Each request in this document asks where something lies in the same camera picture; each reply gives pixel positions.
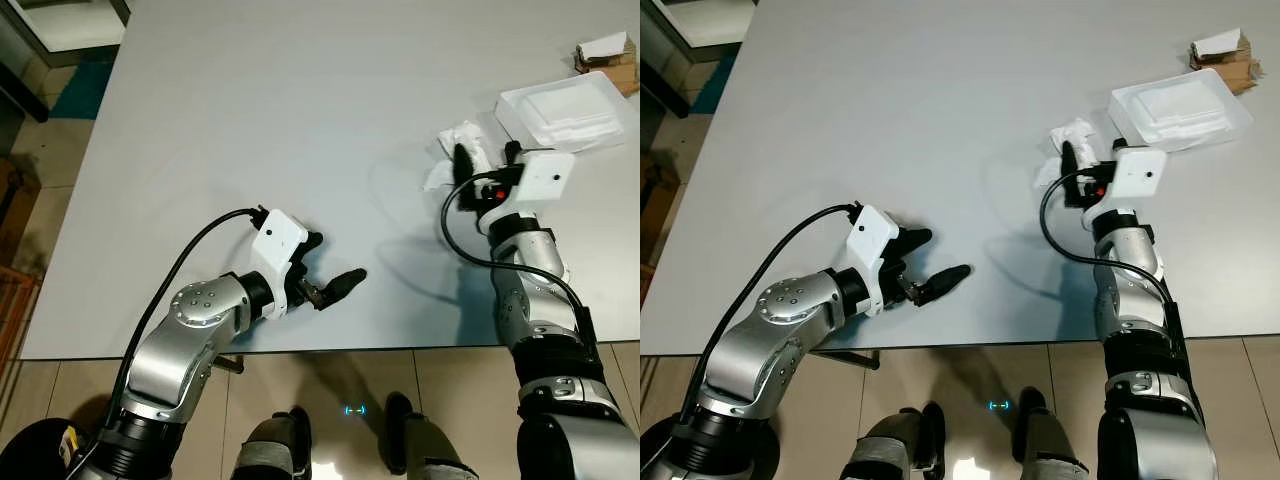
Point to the black bar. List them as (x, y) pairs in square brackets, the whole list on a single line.
[(20, 90), (662, 92)]

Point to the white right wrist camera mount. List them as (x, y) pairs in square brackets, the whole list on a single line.
[(1140, 175), (545, 175)]

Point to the white foam food container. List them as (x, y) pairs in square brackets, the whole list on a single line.
[(1180, 105), (570, 105)]

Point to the white paper piece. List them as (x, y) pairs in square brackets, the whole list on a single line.
[(1218, 43), (603, 46)]

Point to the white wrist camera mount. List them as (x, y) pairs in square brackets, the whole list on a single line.
[(1140, 175), (280, 240), (872, 235), (545, 175)]

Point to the white tissue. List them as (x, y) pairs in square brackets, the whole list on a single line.
[(1080, 130), (472, 135)]

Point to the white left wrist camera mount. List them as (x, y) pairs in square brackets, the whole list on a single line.
[(872, 235), (280, 240)]

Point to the black table bracket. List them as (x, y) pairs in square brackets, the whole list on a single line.
[(860, 358), (232, 364)]

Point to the blue floor mat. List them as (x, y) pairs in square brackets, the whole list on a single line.
[(715, 85), (85, 90)]

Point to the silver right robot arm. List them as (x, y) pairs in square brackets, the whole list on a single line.
[(1130, 260), (535, 260)]

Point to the orange wooden slat rack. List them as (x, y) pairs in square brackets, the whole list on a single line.
[(15, 310)]

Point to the white framed panel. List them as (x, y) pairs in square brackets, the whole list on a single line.
[(690, 15), (70, 20)]

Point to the brown wooden furniture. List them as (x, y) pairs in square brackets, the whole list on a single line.
[(655, 205), (12, 210)]

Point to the brown cardboard box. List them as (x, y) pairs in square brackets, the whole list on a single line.
[(1235, 72), (615, 72)]

